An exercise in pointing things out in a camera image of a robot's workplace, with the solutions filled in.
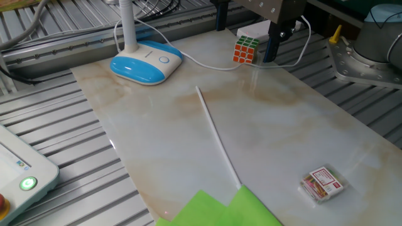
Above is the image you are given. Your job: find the white power strip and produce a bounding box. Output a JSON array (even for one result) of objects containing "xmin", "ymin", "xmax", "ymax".
[{"xmin": 236, "ymin": 19, "xmax": 302, "ymax": 43}]

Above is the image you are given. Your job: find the silver Schunk gripper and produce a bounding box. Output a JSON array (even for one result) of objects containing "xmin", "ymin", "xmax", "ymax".
[{"xmin": 209, "ymin": 0, "xmax": 308, "ymax": 63}]

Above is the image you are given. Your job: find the green flag with white pole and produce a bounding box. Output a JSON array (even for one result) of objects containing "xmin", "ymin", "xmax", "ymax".
[{"xmin": 155, "ymin": 85, "xmax": 283, "ymax": 226}]

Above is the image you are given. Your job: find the blue and white desk lamp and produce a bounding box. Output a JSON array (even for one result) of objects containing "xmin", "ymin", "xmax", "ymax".
[{"xmin": 109, "ymin": 0, "xmax": 183, "ymax": 86}]

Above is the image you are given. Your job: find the marble pattern board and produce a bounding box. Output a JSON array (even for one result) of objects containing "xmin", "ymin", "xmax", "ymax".
[{"xmin": 70, "ymin": 28, "xmax": 402, "ymax": 226}]

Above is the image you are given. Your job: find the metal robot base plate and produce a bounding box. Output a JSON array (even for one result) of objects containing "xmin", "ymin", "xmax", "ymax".
[{"xmin": 326, "ymin": 37, "xmax": 402, "ymax": 90}]

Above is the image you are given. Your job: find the clear box of paper clips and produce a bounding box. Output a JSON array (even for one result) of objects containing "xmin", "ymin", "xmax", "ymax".
[{"xmin": 297, "ymin": 165, "xmax": 345, "ymax": 205}]

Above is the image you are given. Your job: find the white lamp cable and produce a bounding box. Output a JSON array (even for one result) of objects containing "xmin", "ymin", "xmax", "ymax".
[{"xmin": 112, "ymin": 14, "xmax": 312, "ymax": 72}]

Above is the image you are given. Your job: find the Rubik's cube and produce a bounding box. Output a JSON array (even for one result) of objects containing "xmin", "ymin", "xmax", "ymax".
[{"xmin": 232, "ymin": 35, "xmax": 261, "ymax": 65}]

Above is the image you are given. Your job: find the white teach pendant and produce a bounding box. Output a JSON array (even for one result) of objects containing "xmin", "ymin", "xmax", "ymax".
[{"xmin": 0, "ymin": 124, "xmax": 60, "ymax": 226}]

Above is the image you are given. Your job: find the aluminium frame rail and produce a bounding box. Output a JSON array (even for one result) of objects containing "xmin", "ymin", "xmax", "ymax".
[{"xmin": 0, "ymin": 6, "xmax": 261, "ymax": 79}]

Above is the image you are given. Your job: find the thick black cable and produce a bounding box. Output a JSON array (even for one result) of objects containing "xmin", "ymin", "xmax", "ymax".
[{"xmin": 0, "ymin": 67, "xmax": 41, "ymax": 85}]

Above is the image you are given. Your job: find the grey hose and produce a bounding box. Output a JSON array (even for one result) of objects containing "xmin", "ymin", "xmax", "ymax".
[{"xmin": 0, "ymin": 0, "xmax": 51, "ymax": 51}]

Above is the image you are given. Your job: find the yellow plastic handle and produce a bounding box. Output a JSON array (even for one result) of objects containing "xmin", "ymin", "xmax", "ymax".
[{"xmin": 328, "ymin": 24, "xmax": 343, "ymax": 45}]

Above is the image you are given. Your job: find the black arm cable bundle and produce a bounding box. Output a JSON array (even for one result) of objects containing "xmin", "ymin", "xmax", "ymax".
[{"xmin": 134, "ymin": 0, "xmax": 182, "ymax": 19}]

